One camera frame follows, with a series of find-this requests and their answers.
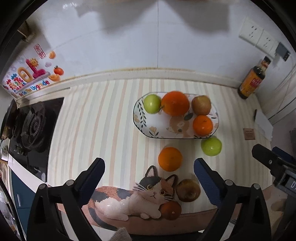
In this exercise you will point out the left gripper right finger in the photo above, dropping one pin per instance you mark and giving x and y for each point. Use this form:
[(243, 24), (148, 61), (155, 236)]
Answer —
[(252, 222)]

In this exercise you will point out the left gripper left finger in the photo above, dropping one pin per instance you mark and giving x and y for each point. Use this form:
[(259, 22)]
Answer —
[(45, 221)]

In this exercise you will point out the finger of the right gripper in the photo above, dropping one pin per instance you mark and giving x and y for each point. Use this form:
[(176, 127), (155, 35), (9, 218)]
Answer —
[(284, 155), (266, 157)]

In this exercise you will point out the green apple off plate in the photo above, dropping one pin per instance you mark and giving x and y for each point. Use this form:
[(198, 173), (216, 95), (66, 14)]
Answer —
[(211, 146)]

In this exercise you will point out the brown russet apple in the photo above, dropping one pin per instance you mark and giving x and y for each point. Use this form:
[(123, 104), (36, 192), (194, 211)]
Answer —
[(188, 190)]

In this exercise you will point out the dark red orange fruit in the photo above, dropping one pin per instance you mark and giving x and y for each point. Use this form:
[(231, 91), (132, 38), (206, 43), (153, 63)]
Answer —
[(171, 210)]

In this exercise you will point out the small orange tangerine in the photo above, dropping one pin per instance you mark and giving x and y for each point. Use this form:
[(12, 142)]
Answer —
[(170, 159)]

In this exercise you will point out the brown label tag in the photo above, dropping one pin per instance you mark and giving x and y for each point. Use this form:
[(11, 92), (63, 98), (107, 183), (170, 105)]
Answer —
[(249, 134)]

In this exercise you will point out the white folded paper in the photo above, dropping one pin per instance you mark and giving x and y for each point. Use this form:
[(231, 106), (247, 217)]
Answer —
[(263, 125)]

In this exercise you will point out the orange tangerine with stem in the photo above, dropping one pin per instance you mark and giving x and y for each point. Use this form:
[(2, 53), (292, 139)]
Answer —
[(202, 125)]

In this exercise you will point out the soy sauce bottle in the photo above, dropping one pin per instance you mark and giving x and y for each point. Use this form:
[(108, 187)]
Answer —
[(253, 79)]

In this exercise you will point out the reddish yellow apple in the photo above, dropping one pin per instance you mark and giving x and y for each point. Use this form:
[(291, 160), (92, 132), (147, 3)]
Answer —
[(201, 105)]

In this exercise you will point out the black gas stove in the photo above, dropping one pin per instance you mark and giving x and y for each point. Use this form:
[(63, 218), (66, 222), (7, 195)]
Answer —
[(30, 130)]

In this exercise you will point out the large orange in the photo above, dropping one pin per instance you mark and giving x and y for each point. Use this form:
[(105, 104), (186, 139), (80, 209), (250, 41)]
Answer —
[(175, 103)]

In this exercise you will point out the grey plug adapter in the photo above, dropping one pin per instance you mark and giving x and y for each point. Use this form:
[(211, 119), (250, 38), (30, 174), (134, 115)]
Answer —
[(282, 51)]

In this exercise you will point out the floral oval ceramic plate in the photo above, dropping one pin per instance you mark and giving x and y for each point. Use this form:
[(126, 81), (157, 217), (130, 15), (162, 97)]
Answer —
[(162, 125)]

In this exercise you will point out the green apple on plate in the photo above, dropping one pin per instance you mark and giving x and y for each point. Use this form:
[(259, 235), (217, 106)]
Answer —
[(152, 104)]

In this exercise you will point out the white wall socket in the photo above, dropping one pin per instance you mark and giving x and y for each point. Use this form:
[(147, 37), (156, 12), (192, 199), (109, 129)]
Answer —
[(252, 33)]

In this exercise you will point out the colourful wall sticker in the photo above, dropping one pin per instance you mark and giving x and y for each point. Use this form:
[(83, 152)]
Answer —
[(34, 68)]

